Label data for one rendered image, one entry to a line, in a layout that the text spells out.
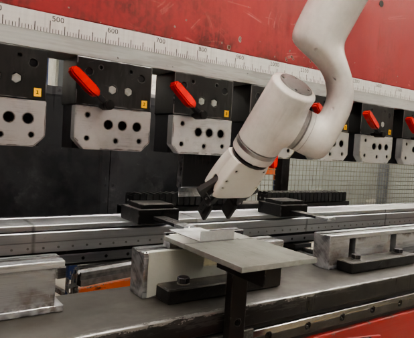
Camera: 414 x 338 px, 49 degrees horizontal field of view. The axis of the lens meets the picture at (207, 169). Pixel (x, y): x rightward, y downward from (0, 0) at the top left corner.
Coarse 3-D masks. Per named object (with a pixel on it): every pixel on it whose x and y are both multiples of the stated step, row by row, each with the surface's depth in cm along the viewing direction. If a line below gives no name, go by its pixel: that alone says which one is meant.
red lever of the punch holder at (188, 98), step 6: (174, 84) 88; (180, 84) 88; (174, 90) 89; (180, 90) 88; (186, 90) 89; (180, 96) 89; (186, 96) 89; (186, 102) 89; (192, 102) 90; (192, 108) 91; (192, 114) 94; (198, 114) 91; (204, 114) 91
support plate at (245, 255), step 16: (176, 240) 92; (192, 240) 93; (240, 240) 96; (256, 240) 97; (208, 256) 82; (224, 256) 81; (240, 256) 82; (256, 256) 83; (272, 256) 83; (288, 256) 84; (304, 256) 85; (240, 272) 75
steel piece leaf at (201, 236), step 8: (176, 232) 99; (184, 232) 100; (192, 232) 100; (200, 232) 101; (208, 232) 92; (216, 232) 94; (224, 232) 95; (232, 232) 96; (200, 240) 91; (208, 240) 93; (216, 240) 94
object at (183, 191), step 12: (180, 156) 99; (192, 156) 99; (204, 156) 101; (216, 156) 103; (180, 168) 99; (192, 168) 100; (204, 168) 101; (180, 180) 99; (192, 180) 100; (204, 180) 102; (180, 192) 99; (192, 192) 101
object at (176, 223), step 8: (152, 200) 126; (128, 208) 119; (136, 208) 117; (144, 208) 116; (152, 208) 118; (160, 208) 119; (168, 208) 120; (176, 208) 122; (128, 216) 119; (136, 216) 115; (144, 216) 115; (152, 216) 117; (160, 216) 118; (168, 216) 119; (176, 216) 121; (144, 224) 116; (168, 224) 110; (176, 224) 108; (184, 224) 108
